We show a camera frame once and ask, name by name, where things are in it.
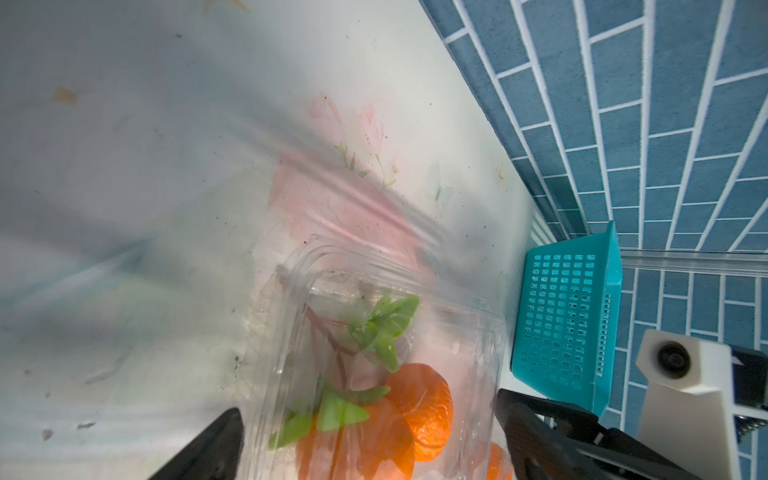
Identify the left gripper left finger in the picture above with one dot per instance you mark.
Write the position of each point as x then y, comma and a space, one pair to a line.
214, 454

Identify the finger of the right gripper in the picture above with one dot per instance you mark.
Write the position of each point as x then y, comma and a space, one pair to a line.
616, 454

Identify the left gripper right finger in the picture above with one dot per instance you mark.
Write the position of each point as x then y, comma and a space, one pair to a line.
538, 452

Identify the teal plastic basket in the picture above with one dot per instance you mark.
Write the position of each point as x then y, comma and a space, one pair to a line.
565, 337

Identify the clear clamshell container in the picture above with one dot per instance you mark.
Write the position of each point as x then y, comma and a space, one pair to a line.
338, 321

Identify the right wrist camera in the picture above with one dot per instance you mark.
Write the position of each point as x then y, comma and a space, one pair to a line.
702, 396

